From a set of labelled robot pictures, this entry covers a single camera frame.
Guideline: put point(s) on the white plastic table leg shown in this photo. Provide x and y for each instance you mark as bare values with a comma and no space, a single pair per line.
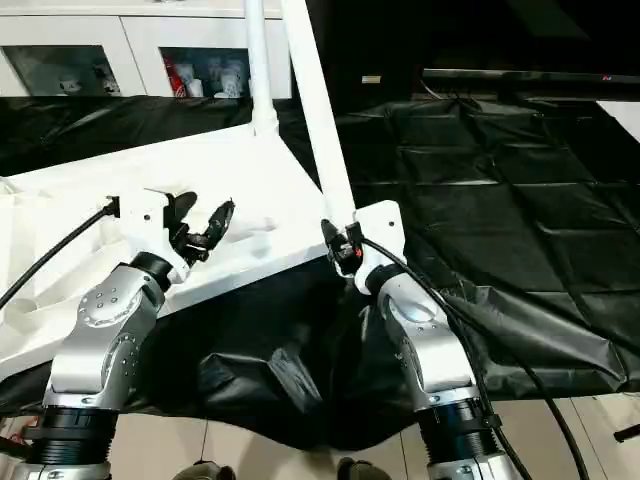
257,60
322,110

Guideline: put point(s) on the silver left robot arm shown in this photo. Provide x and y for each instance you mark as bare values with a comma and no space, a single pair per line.
100,340

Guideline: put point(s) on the red carton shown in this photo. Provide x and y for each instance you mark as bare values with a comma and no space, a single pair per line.
174,78

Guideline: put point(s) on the black plastic mat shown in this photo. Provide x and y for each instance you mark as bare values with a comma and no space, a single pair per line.
520,200

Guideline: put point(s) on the white cabinet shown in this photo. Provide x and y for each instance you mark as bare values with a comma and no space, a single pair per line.
100,35

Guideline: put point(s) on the black right robot foot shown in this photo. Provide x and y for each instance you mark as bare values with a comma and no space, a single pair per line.
365,470

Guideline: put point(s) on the black robot foot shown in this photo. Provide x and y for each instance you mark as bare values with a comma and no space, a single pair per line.
205,471
365,470

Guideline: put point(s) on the black left robot foot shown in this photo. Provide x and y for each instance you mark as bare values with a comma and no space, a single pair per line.
205,471

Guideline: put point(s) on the grey metal bar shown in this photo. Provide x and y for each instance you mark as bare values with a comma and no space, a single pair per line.
530,78

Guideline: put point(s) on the white board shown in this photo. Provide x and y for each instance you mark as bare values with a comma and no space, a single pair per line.
625,115

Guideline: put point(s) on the black tripod stand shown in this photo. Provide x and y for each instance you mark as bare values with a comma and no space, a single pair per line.
628,433

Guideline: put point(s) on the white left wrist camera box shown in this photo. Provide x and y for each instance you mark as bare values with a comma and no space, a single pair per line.
150,225

